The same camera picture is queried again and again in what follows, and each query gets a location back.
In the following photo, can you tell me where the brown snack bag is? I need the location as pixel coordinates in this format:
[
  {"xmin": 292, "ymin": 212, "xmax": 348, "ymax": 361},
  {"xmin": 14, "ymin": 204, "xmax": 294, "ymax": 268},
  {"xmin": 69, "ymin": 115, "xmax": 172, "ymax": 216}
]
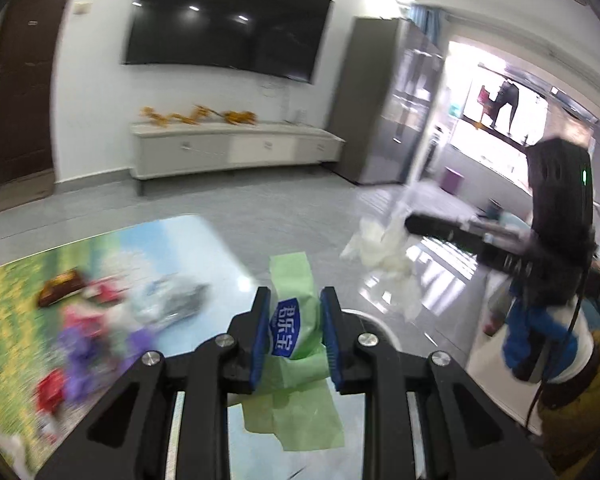
[{"xmin": 36, "ymin": 269, "xmax": 86, "ymax": 308}]

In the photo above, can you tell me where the black wall television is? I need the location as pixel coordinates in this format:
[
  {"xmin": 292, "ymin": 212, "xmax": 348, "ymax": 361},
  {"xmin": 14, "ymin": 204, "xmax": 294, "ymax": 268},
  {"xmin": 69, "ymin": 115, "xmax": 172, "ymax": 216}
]
[{"xmin": 124, "ymin": 0, "xmax": 332, "ymax": 84}]

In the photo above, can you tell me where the white tissue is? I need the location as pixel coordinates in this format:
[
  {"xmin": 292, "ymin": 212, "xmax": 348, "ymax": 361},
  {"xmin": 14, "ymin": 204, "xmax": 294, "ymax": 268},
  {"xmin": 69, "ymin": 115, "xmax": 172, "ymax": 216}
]
[{"xmin": 340, "ymin": 200, "xmax": 422, "ymax": 322}]

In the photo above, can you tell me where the red wrapper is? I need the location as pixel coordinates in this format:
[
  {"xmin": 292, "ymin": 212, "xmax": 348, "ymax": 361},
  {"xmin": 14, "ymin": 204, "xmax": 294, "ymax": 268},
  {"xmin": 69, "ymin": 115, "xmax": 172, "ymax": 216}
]
[{"xmin": 35, "ymin": 368, "xmax": 66, "ymax": 415}]

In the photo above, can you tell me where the clear plastic bag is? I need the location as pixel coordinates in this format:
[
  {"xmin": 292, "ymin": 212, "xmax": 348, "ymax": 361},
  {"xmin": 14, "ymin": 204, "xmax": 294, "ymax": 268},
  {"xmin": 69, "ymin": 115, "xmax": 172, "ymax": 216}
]
[{"xmin": 128, "ymin": 274, "xmax": 210, "ymax": 332}]

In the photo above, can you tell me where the right blue white gloved hand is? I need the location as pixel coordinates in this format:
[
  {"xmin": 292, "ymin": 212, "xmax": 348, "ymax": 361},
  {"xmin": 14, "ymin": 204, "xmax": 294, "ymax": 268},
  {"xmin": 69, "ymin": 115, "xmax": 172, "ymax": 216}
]
[{"xmin": 502, "ymin": 282, "xmax": 596, "ymax": 384}]

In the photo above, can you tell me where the purple stool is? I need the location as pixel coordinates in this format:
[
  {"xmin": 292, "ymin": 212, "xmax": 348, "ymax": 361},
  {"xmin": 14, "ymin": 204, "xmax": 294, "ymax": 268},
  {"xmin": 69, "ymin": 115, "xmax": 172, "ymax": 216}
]
[{"xmin": 440, "ymin": 167, "xmax": 465, "ymax": 196}]

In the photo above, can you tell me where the purple plastic wrapper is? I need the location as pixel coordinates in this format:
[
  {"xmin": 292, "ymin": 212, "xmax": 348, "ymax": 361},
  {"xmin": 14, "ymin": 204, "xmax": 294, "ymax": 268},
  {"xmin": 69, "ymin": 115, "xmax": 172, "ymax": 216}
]
[{"xmin": 58, "ymin": 326, "xmax": 155, "ymax": 404}]

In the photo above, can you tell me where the yellow jacket sleeve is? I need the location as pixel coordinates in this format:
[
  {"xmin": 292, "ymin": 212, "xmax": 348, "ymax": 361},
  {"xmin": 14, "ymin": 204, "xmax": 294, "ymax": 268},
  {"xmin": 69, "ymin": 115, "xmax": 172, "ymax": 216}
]
[{"xmin": 538, "ymin": 330, "xmax": 600, "ymax": 479}]

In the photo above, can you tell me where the white tv cabinet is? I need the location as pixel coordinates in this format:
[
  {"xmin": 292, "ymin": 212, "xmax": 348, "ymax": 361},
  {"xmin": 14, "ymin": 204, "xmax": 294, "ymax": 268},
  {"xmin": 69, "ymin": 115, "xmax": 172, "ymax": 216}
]
[{"xmin": 130, "ymin": 122, "xmax": 344, "ymax": 194}]

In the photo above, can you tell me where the dark brown entrance door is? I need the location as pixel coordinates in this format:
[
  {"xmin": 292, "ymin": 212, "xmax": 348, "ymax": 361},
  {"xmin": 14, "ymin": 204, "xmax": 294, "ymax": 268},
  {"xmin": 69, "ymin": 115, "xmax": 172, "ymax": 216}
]
[{"xmin": 0, "ymin": 0, "xmax": 68, "ymax": 184}]

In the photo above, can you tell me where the grey refrigerator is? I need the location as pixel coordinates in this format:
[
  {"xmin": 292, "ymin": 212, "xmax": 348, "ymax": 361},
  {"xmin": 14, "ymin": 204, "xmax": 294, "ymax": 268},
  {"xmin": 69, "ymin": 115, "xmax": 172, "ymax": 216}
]
[{"xmin": 327, "ymin": 18, "xmax": 443, "ymax": 185}]

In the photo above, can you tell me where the green tissue pack wrapper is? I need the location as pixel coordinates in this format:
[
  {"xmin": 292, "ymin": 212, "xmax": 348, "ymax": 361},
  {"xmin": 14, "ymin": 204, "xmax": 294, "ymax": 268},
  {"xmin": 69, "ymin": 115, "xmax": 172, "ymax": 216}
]
[{"xmin": 242, "ymin": 252, "xmax": 344, "ymax": 452}]

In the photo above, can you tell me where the golden dragon ornament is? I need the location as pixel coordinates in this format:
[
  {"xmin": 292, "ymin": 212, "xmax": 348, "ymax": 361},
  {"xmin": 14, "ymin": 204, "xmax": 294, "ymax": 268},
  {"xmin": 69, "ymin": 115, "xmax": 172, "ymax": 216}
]
[{"xmin": 140, "ymin": 105, "xmax": 258, "ymax": 128}]

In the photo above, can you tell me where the brown door mat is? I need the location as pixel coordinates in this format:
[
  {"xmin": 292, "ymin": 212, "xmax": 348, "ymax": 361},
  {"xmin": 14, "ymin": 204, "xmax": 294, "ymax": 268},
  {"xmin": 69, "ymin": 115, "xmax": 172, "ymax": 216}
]
[{"xmin": 0, "ymin": 169, "xmax": 56, "ymax": 212}]

